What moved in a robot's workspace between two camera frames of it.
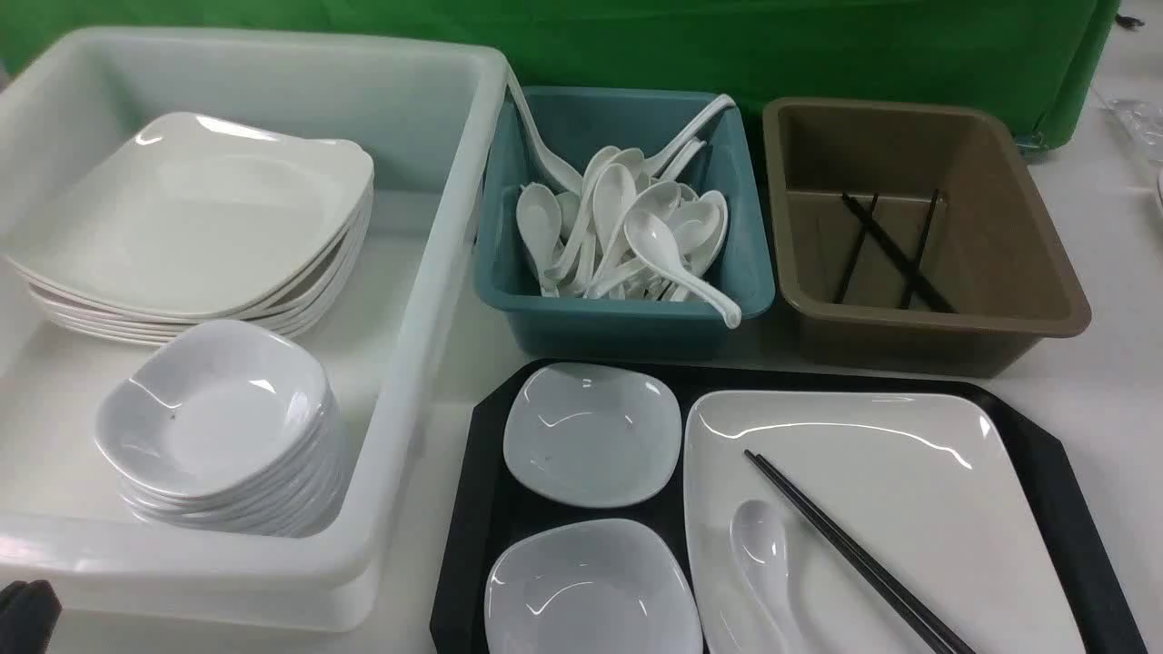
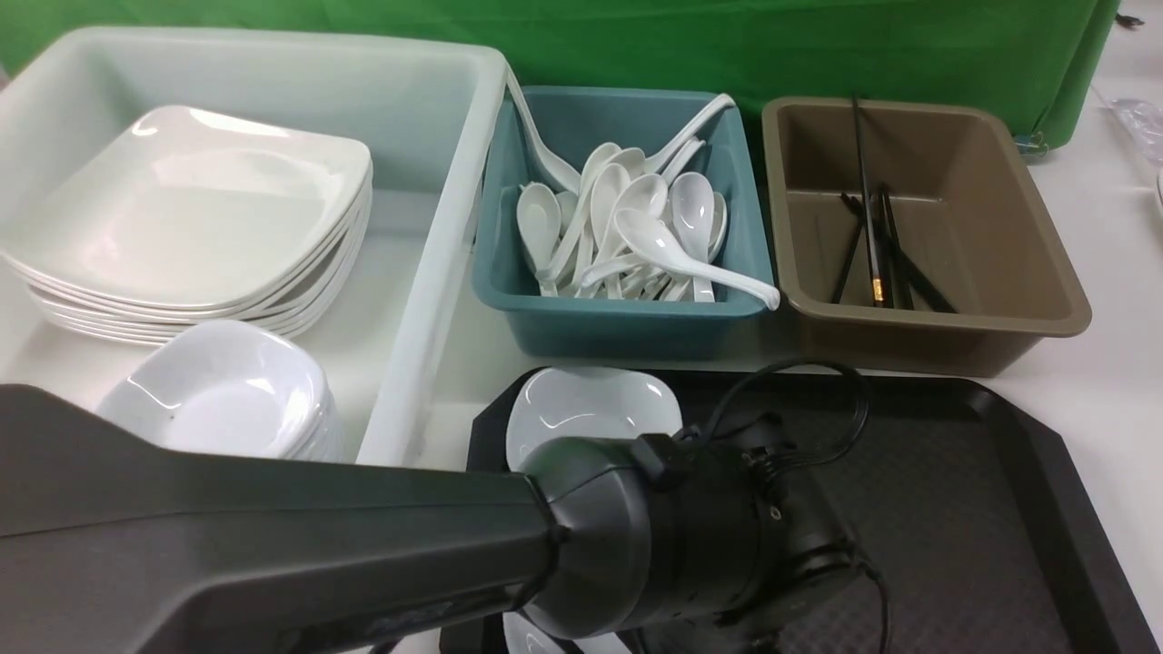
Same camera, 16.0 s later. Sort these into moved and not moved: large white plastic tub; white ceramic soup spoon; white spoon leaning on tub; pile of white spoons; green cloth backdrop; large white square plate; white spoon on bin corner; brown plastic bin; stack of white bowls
Moved: white ceramic soup spoon; large white square plate
Not moved: white spoon on bin corner; pile of white spoons; large white plastic tub; stack of white bowls; green cloth backdrop; brown plastic bin; white spoon leaning on tub
